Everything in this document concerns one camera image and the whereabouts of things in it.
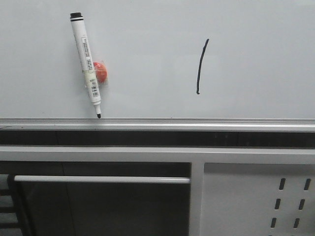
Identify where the white metal stand frame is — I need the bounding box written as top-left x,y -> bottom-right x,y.
0,146 -> 315,236

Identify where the aluminium whiteboard tray rail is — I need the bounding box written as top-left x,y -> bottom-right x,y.
0,118 -> 315,133

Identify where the white whiteboard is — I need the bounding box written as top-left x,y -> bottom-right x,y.
0,0 -> 315,119

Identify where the white perforated metal panel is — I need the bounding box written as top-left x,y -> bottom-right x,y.
200,163 -> 315,236

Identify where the white horizontal metal bar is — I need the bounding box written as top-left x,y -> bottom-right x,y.
14,175 -> 190,184

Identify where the orange round magnet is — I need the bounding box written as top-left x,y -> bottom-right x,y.
94,61 -> 108,85

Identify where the white whiteboard marker black tip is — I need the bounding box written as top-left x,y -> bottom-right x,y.
70,12 -> 101,118

